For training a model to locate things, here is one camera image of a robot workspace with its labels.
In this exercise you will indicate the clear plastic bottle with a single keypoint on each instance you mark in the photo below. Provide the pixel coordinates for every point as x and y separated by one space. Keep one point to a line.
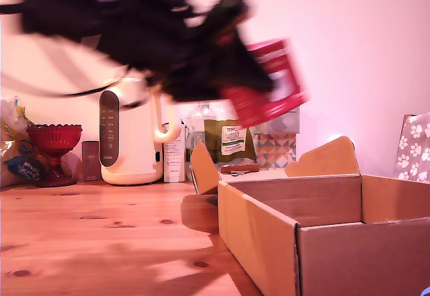
201 121

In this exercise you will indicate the white electric kettle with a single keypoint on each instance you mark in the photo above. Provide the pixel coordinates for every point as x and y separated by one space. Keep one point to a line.
134 141

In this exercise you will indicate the red glass goblet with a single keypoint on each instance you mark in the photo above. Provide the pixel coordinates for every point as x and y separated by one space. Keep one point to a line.
53 138

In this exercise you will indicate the white printed carton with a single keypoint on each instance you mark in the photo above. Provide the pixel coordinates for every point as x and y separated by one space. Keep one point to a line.
174 161

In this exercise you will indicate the box with geometric pattern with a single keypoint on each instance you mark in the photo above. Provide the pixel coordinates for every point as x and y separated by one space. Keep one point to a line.
275 148

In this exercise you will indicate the red coffee filter carton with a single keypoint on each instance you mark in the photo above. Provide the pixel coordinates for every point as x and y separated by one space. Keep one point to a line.
268 108

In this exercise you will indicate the grey paw print bag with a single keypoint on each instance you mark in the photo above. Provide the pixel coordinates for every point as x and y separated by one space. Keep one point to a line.
415 148

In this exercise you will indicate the brown flat packet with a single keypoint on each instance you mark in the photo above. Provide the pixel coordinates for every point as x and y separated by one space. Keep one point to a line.
240 168

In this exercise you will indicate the green Tesco food bag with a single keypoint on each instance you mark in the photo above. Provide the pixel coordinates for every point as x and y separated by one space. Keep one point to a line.
231 141

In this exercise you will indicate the open cardboard box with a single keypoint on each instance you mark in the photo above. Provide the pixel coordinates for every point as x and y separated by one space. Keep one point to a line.
336 252

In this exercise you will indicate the small dark grey box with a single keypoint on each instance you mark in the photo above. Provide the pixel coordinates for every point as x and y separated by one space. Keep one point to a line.
90 161

